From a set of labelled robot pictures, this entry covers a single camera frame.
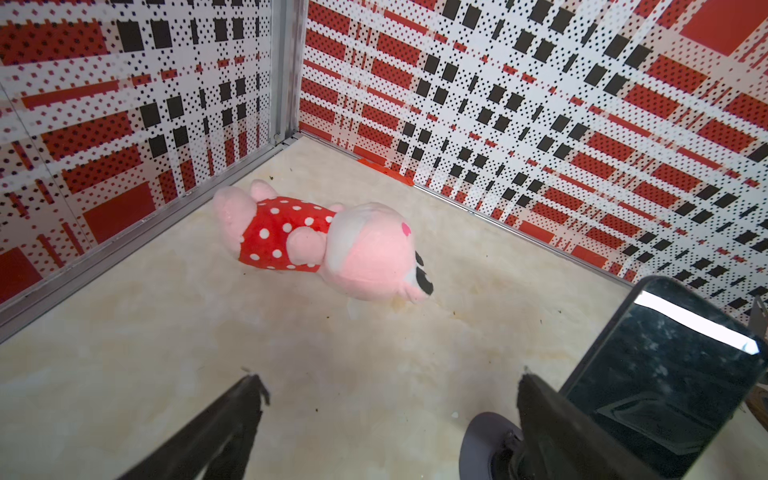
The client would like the pink plush toy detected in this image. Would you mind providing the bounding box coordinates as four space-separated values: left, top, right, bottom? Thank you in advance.
213 180 434 303

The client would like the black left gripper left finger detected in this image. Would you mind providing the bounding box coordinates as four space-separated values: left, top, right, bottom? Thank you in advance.
121 374 270 479

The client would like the grey stand far left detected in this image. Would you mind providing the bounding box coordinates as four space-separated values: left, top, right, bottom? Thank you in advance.
747 296 768 339

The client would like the grey stand base corner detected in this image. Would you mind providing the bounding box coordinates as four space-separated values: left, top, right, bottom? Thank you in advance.
458 412 524 480

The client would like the dark phone at back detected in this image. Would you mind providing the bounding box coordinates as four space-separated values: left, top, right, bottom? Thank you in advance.
560 276 767 479

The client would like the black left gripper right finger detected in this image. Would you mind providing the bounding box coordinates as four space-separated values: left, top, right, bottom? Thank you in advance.
517 374 659 479

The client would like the wooden base phone stand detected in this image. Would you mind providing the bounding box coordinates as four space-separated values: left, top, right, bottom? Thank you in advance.
745 385 768 430

